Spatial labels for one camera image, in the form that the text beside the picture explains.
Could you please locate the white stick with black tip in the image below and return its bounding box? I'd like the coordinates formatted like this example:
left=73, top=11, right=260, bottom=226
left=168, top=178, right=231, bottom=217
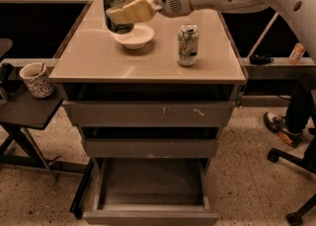
left=247, top=12, right=279, bottom=59

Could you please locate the grey drawer cabinet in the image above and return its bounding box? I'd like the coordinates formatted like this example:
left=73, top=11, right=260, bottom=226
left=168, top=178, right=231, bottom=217
left=48, top=0, right=247, bottom=226

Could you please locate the person's dark trouser leg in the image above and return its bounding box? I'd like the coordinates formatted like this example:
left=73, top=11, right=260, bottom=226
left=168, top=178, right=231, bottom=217
left=285, top=77, right=316, bottom=133

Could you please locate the patterned paper cup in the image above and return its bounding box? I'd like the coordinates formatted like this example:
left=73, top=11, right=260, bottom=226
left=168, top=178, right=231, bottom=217
left=20, top=63, right=55, bottom=99

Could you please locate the grey drawer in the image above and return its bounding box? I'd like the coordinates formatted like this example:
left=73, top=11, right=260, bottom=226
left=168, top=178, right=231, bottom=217
left=63, top=101, right=234, bottom=127
left=82, top=139, right=219, bottom=158
left=83, top=158, right=219, bottom=226

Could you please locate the dark side table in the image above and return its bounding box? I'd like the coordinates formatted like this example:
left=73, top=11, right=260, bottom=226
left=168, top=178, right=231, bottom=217
left=0, top=87, right=86, bottom=178

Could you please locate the person's shoe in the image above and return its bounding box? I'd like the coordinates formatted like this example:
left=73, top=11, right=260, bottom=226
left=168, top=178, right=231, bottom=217
left=263, top=112, right=303, bottom=148

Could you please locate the top grey drawer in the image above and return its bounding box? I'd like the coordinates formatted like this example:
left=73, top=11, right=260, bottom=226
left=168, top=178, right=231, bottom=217
left=63, top=101, right=234, bottom=127

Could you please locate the white paper bowl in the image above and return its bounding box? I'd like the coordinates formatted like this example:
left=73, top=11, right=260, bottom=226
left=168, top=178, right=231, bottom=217
left=113, top=24, right=154, bottom=50

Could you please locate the white and green soda can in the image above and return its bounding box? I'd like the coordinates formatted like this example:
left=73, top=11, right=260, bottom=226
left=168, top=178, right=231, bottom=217
left=177, top=24, right=199, bottom=66

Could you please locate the black object on ledge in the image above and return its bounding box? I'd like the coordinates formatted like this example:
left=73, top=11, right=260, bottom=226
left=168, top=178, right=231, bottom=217
left=250, top=54, right=275, bottom=65

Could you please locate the bottom grey drawer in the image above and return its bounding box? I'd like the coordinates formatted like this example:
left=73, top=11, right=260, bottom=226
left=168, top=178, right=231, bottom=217
left=83, top=158, right=219, bottom=226

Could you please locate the middle grey drawer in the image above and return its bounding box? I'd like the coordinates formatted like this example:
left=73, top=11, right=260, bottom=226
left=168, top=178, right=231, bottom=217
left=82, top=139, right=219, bottom=158

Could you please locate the black office chair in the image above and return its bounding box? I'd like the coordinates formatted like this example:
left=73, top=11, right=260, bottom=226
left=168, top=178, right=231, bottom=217
left=267, top=136, right=316, bottom=226

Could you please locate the orange drink bottle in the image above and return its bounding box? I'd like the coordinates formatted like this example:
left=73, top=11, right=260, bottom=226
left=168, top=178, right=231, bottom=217
left=288, top=42, right=305, bottom=64

